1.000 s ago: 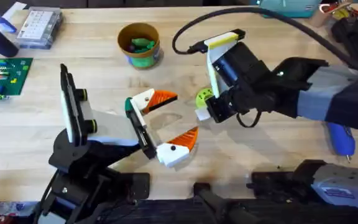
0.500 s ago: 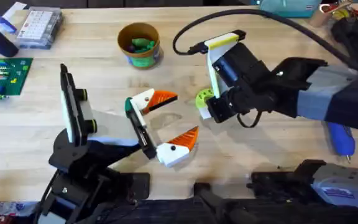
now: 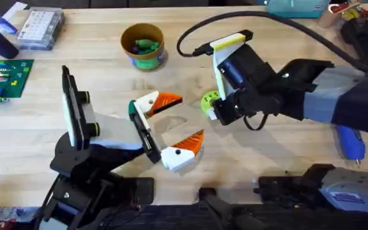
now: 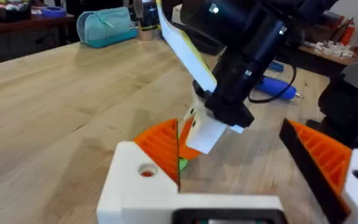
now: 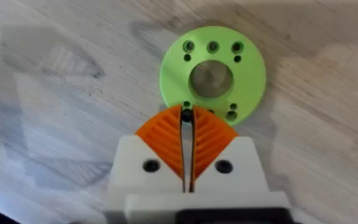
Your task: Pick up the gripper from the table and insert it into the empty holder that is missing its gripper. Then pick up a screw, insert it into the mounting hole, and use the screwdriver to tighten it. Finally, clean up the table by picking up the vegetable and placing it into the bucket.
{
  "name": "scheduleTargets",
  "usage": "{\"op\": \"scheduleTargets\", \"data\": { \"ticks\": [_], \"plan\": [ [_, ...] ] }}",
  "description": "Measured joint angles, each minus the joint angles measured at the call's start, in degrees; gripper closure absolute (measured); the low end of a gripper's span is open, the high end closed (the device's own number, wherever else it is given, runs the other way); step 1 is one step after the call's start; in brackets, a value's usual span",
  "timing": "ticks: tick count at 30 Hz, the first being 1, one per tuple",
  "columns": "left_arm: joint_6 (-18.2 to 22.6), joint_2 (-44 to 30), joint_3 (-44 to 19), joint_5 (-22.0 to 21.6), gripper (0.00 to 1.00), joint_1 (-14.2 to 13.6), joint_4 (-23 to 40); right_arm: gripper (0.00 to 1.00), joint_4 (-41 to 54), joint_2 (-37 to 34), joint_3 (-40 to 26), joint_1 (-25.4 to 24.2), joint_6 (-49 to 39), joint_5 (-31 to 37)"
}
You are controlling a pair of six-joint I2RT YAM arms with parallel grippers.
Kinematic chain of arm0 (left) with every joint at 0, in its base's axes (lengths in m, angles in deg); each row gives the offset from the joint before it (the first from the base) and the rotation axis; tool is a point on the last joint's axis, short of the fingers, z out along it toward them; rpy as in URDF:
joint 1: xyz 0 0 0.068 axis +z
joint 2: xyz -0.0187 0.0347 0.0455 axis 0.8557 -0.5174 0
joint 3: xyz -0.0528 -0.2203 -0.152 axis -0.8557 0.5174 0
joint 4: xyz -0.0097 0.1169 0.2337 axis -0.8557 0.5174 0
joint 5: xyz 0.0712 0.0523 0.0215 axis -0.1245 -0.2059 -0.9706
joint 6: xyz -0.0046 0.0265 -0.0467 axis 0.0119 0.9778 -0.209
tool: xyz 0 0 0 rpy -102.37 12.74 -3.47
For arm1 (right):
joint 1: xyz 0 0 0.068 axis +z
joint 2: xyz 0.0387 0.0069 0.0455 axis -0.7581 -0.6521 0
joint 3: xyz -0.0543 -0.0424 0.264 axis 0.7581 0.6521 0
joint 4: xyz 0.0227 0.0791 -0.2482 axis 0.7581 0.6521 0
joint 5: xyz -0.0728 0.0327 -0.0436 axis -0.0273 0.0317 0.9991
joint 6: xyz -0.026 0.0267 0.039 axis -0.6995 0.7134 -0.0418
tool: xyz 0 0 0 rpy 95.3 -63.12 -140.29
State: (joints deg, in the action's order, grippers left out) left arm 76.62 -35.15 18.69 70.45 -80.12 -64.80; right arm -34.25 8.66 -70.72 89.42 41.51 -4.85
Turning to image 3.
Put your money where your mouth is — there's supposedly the orange ribbed wedge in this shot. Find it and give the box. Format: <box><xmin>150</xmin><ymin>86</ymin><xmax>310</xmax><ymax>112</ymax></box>
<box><xmin>172</xmin><ymin>128</ymin><xmax>205</xmax><ymax>157</ymax></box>

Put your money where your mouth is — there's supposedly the black rail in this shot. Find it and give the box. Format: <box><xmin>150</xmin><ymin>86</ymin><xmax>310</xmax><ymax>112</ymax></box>
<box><xmin>100</xmin><ymin>187</ymin><xmax>368</xmax><ymax>230</ymax></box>

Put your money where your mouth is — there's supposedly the green disc with holes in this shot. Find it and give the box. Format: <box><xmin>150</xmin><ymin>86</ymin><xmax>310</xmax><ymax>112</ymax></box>
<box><xmin>200</xmin><ymin>90</ymin><xmax>222</xmax><ymax>118</ymax></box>

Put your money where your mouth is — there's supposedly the thin black cable loop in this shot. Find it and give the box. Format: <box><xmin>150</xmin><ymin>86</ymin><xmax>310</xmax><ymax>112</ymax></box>
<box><xmin>243</xmin><ymin>112</ymin><xmax>269</xmax><ymax>132</ymax></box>

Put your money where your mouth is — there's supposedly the blue electric screwdriver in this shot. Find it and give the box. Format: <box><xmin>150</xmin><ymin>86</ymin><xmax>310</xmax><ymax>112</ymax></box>
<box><xmin>333</xmin><ymin>124</ymin><xmax>367</xmax><ymax>167</ymax></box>

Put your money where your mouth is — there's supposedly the brown tub with toys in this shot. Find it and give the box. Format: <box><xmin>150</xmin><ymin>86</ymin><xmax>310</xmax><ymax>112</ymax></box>
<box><xmin>120</xmin><ymin>22</ymin><xmax>167</xmax><ymax>72</ymax></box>

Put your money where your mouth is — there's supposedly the heap of scissors and tools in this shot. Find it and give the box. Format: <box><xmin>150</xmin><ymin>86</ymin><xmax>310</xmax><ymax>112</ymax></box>
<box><xmin>318</xmin><ymin>0</ymin><xmax>368</xmax><ymax>29</ymax></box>

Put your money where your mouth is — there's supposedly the green board with toy blocks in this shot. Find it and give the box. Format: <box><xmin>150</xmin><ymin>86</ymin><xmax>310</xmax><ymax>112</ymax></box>
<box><xmin>0</xmin><ymin>59</ymin><xmax>35</xmax><ymax>105</ymax></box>

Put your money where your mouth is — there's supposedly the left wrist upright black plate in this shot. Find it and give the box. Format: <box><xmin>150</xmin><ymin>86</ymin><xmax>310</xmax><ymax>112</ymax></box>
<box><xmin>61</xmin><ymin>65</ymin><xmax>102</xmax><ymax>151</ymax></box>

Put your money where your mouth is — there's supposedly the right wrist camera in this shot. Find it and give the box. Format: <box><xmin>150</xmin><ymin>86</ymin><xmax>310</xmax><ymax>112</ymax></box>
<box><xmin>217</xmin><ymin>57</ymin><xmax>245</xmax><ymax>89</ymax></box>

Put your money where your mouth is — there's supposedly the teal box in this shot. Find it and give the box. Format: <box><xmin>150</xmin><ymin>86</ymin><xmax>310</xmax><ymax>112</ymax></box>
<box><xmin>264</xmin><ymin>0</ymin><xmax>332</xmax><ymax>19</ymax></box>

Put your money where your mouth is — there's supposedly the clear plastic parts box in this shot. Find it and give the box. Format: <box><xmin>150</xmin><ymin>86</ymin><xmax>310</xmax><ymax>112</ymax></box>
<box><xmin>15</xmin><ymin>6</ymin><xmax>66</xmax><ymax>52</ymax></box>

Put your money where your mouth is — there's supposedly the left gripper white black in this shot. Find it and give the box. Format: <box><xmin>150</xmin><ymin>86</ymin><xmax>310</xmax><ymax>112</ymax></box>
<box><xmin>89</xmin><ymin>91</ymin><xmax>197</xmax><ymax>174</ymax></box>

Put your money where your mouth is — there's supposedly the thick black cable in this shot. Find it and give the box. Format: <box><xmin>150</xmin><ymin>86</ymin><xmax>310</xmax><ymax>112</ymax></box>
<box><xmin>176</xmin><ymin>10</ymin><xmax>368</xmax><ymax>73</ymax></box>

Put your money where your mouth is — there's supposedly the right wrist upright pale plate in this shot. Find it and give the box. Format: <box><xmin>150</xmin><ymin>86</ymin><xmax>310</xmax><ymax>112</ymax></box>
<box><xmin>209</xmin><ymin>29</ymin><xmax>254</xmax><ymax>100</ymax></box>

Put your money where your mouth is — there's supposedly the white paper sheet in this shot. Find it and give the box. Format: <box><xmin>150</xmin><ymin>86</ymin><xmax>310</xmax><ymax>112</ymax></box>
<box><xmin>1</xmin><ymin>1</ymin><xmax>29</xmax><ymax>22</ymax></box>

